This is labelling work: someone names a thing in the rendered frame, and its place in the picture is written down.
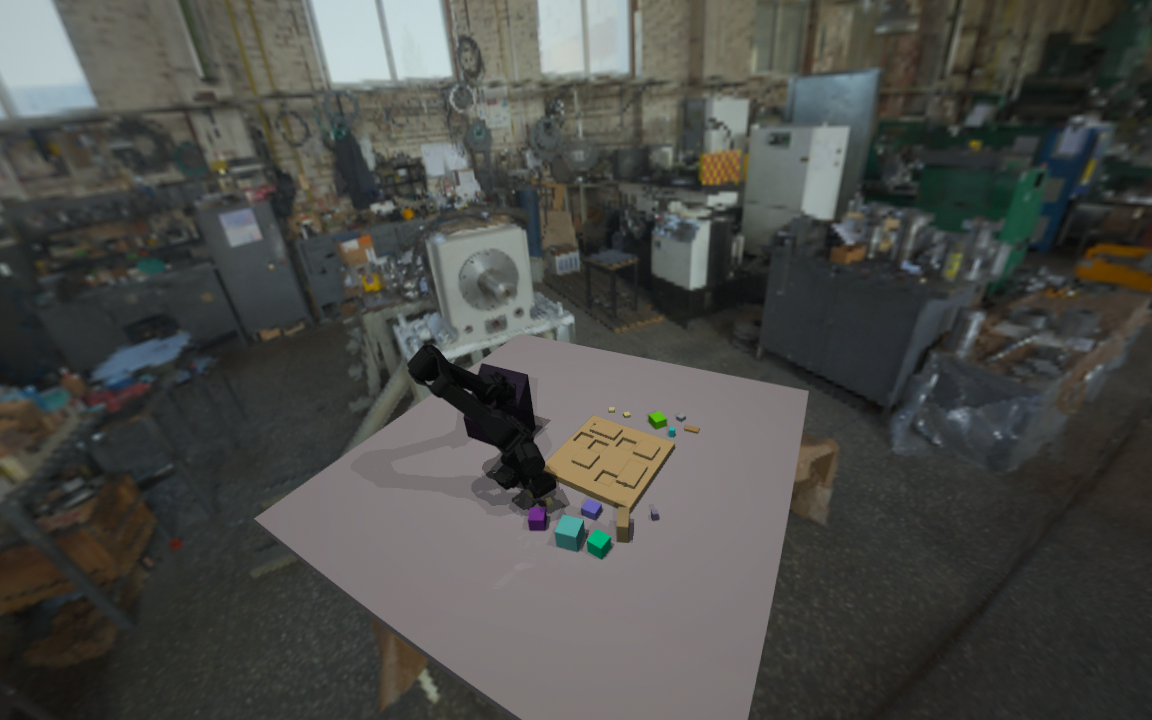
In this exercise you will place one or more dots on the brown rectangular block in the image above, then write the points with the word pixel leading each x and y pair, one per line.
pixel 622 525

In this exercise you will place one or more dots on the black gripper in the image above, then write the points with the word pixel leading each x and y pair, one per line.
pixel 540 484

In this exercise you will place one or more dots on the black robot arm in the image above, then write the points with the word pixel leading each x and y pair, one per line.
pixel 429 364

